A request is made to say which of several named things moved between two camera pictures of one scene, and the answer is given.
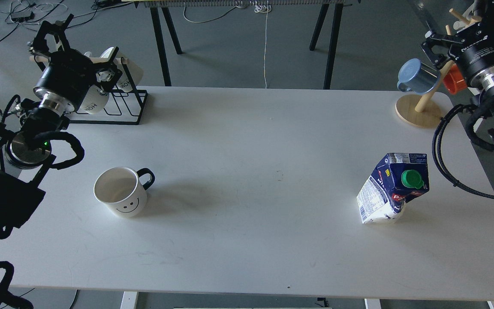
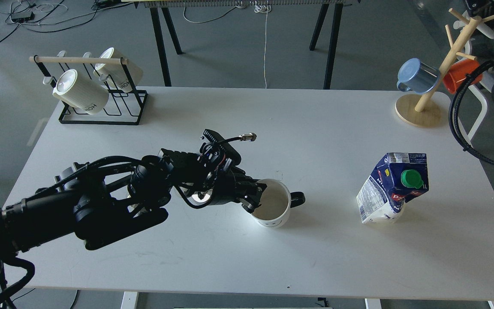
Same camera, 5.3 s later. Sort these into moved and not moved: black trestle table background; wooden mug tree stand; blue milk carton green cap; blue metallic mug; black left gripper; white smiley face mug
Moved: black left gripper; white smiley face mug
Not moved: wooden mug tree stand; blue metallic mug; blue milk carton green cap; black trestle table background
